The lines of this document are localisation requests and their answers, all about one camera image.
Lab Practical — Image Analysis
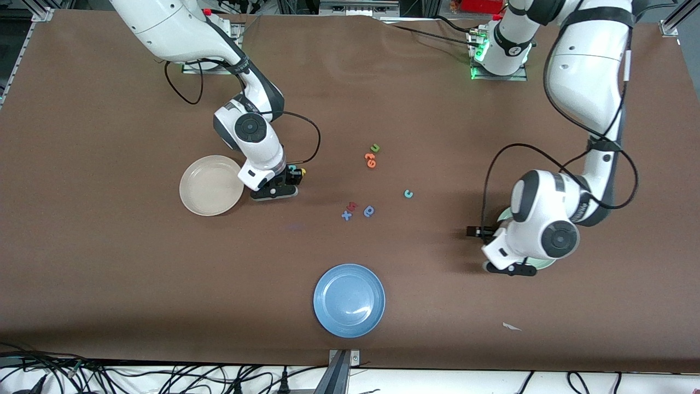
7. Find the green plate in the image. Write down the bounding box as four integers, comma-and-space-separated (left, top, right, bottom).
495, 206, 558, 271

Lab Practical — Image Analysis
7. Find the beige brown plate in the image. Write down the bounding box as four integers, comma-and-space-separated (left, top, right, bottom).
179, 155, 245, 217

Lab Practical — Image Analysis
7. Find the blue plate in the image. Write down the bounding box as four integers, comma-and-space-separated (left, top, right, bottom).
313, 264, 386, 338

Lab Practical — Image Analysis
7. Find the grey metal box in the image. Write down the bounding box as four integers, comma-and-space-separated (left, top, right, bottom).
320, 0, 400, 17

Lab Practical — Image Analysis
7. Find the brown table cover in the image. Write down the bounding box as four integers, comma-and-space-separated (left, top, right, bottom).
0, 8, 700, 375

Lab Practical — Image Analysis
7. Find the red box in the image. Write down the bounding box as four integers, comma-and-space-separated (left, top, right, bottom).
459, 0, 506, 14

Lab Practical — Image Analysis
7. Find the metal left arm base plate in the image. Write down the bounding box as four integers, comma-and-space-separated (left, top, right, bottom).
469, 26, 529, 82

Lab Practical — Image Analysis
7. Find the grey metal bracket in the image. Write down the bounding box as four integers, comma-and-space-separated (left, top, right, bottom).
314, 349, 361, 394

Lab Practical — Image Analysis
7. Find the aluminium frame corner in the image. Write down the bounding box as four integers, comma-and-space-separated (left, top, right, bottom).
0, 7, 55, 110
659, 0, 695, 38

